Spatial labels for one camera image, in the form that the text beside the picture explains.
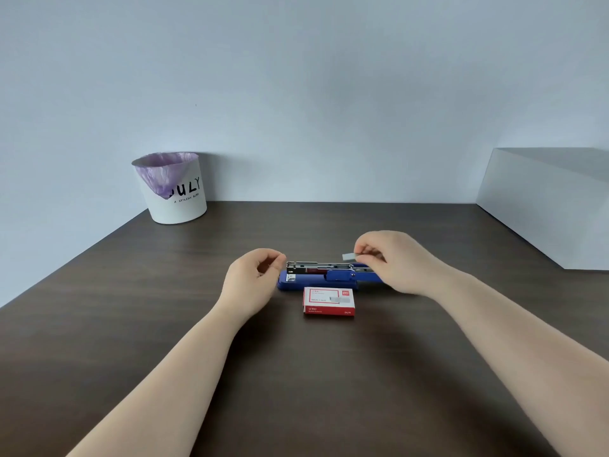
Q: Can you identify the person's left forearm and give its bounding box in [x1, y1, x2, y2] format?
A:
[66, 303, 239, 457]

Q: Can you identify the person's right forearm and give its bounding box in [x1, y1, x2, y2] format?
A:
[427, 266, 609, 457]

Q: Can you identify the blue stapler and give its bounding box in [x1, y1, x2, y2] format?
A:
[278, 260, 386, 292]

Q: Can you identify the red and white staple box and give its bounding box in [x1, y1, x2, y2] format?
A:
[303, 287, 356, 318]

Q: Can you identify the person's left hand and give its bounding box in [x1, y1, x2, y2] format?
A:
[215, 248, 287, 327]

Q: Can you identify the purple bin liner bag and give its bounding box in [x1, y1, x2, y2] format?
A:
[134, 152, 200, 201]

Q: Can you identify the white round waste bin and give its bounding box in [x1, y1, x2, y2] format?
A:
[132, 152, 208, 225]

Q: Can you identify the person's right hand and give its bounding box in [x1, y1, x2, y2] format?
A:
[354, 230, 451, 297]

